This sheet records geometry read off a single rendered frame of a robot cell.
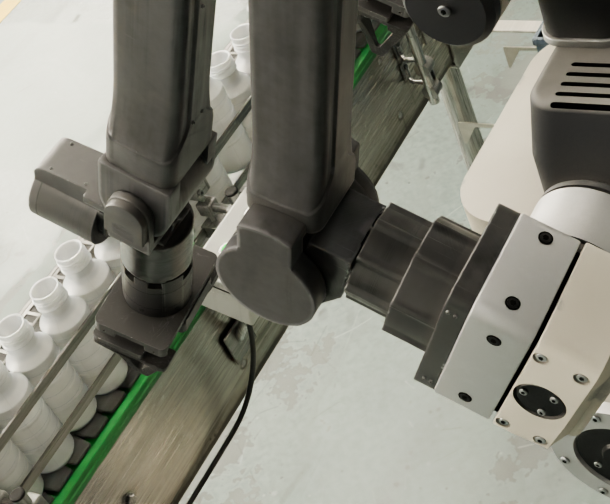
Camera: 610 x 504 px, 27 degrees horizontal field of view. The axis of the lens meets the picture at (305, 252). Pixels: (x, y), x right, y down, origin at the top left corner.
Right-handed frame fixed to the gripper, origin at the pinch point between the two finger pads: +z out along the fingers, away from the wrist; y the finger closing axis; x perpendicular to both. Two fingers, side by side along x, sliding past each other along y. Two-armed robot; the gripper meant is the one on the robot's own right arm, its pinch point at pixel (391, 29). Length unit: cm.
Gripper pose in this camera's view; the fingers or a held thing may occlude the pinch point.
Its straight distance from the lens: 136.4
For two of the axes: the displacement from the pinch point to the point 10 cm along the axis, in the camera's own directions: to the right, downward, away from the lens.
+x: 8.8, 4.2, -2.1
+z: -0.7, 5.5, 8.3
